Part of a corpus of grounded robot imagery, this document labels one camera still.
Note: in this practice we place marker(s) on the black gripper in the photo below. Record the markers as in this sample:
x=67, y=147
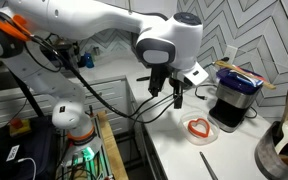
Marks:
x=166, y=75

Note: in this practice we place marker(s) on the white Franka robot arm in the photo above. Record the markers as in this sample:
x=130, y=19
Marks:
x=84, y=16

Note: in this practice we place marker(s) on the black slotted spoon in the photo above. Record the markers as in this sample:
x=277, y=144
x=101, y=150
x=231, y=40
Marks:
x=143, y=78

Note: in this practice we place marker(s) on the grey kitchen cabinet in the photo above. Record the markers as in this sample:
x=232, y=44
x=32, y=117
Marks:
x=110, y=96

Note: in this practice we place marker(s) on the black steel coffee maker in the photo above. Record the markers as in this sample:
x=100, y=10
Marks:
x=232, y=100

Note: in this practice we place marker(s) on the wooden board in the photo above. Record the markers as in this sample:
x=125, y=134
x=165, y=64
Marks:
x=112, y=150

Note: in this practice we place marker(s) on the small metal cup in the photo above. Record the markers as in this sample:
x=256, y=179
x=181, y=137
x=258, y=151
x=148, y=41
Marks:
x=96, y=51

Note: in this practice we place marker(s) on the flat wooden spatula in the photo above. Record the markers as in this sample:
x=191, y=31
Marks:
x=247, y=76

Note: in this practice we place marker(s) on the blue bottle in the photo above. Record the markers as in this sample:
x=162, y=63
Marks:
x=89, y=60

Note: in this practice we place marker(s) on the black countertop appliance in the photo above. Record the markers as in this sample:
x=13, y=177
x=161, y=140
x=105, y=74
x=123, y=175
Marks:
x=62, y=58

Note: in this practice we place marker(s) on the grey utensil crock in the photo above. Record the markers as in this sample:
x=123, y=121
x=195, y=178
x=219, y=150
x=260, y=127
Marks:
x=267, y=156

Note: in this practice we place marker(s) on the red yellow emergency stop button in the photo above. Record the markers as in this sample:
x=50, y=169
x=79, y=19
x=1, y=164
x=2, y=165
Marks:
x=19, y=126

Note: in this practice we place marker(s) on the white QR label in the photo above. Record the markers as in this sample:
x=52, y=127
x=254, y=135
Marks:
x=12, y=153

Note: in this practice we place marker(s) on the black bag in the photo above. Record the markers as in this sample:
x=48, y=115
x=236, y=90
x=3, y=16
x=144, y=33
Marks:
x=4, y=156

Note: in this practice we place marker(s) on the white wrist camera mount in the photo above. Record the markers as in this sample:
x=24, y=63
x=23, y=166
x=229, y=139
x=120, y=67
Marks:
x=194, y=75

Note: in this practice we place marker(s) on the white wall outlet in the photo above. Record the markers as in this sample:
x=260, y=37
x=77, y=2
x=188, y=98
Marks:
x=230, y=53

